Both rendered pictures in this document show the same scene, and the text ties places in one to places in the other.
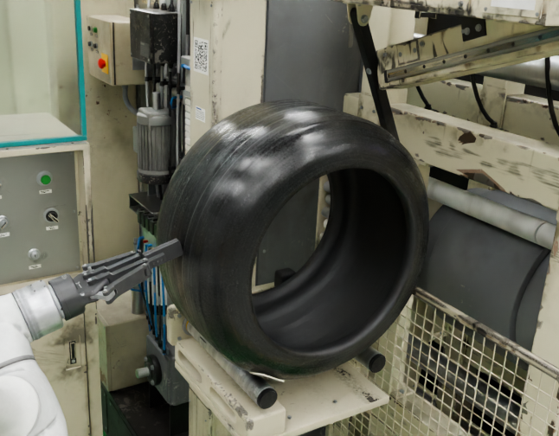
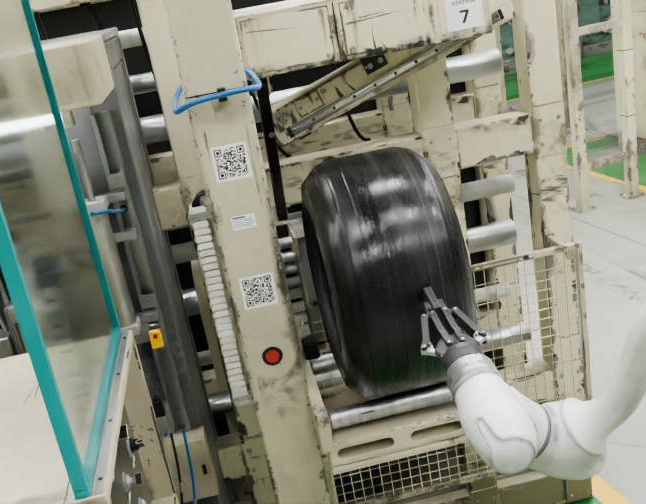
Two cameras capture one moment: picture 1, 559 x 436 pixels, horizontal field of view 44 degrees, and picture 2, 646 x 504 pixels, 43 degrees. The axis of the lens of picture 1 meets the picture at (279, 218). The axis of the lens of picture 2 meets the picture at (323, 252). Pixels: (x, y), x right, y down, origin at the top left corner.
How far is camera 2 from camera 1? 1.75 m
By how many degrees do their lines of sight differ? 59
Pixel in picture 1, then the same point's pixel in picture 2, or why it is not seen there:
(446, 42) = (350, 81)
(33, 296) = (486, 362)
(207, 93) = (254, 195)
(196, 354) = (364, 432)
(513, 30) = (410, 53)
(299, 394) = not seen: hidden behind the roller
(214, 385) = (418, 425)
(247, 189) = (449, 212)
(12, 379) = (569, 402)
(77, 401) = not seen: outside the picture
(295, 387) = not seen: hidden behind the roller
